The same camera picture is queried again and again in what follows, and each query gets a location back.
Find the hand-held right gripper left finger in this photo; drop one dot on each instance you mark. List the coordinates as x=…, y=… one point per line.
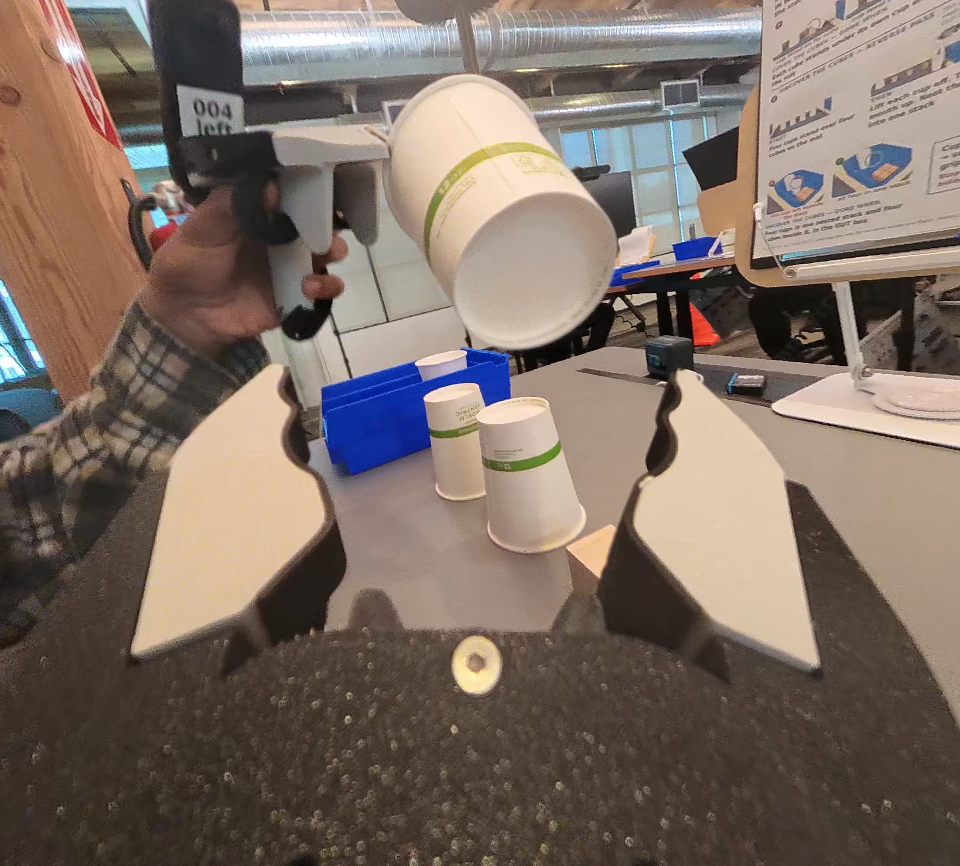
x=236, y=521

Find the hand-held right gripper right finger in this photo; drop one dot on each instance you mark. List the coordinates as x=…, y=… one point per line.
x=724, y=529

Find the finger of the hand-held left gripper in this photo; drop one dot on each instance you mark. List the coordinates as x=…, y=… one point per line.
x=330, y=146
x=358, y=195

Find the wooden cube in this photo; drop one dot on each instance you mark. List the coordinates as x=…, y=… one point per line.
x=592, y=559

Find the white paper cup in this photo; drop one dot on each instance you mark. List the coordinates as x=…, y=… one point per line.
x=442, y=365
x=532, y=499
x=454, y=461
x=495, y=206

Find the blue plastic bin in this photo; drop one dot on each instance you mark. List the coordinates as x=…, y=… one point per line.
x=697, y=249
x=375, y=424
x=630, y=275

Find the person's left hand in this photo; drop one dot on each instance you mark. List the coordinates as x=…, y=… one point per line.
x=202, y=281

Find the small black battery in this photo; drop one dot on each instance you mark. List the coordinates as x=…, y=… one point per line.
x=747, y=384

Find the white document stand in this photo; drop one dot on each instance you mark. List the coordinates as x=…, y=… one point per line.
x=825, y=409

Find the black charger box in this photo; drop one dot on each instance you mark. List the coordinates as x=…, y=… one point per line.
x=669, y=356

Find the red fire extinguisher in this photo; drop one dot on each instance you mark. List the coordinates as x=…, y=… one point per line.
x=161, y=236

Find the orange traffic cone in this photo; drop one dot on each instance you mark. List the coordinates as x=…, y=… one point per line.
x=703, y=330

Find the wooden pillar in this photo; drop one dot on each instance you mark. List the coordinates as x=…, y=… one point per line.
x=52, y=206

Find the black monitor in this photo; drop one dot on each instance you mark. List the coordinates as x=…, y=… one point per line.
x=611, y=199

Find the wooden table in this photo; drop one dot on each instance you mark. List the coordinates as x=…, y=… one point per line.
x=675, y=266

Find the small document stand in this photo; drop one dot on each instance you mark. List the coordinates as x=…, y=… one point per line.
x=637, y=244

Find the printed white bag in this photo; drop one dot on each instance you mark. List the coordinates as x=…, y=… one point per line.
x=941, y=334

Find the printed instruction sheet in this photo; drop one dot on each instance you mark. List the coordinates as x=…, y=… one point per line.
x=862, y=56

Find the red wall sign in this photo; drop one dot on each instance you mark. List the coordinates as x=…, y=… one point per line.
x=75, y=56

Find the thin silver duct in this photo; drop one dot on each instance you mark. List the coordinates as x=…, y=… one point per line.
x=600, y=103

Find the silver ventilation duct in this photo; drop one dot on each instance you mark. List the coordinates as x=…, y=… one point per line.
x=600, y=38

